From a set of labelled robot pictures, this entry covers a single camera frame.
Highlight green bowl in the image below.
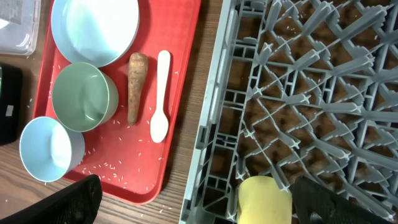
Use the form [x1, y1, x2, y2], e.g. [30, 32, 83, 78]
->
[52, 62, 119, 132]

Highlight black tray bin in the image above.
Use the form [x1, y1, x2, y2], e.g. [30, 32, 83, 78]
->
[1, 63, 23, 146]

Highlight brown carrot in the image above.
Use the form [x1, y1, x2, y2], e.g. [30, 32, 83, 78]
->
[127, 52, 149, 125]

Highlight yellow cup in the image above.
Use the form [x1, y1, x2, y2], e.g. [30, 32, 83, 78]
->
[237, 176, 292, 224]

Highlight white plastic spoon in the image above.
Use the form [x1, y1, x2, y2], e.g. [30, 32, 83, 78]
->
[150, 50, 171, 143]

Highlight red plastic tray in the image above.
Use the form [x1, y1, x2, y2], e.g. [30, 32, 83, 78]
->
[32, 0, 202, 205]

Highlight light blue plate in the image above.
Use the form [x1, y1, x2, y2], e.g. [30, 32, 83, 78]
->
[50, 0, 140, 68]

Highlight clear plastic bin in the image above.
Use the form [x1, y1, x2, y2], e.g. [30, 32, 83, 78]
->
[0, 0, 41, 56]

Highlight grey dishwasher rack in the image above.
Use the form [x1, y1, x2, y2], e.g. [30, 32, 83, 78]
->
[180, 0, 397, 223]

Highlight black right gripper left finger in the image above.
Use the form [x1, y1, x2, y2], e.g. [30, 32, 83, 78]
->
[1, 174, 103, 224]

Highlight light blue bowl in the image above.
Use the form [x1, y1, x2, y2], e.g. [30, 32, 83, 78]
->
[19, 116, 85, 182]

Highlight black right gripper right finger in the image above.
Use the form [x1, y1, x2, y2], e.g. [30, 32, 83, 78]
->
[292, 177, 395, 223]

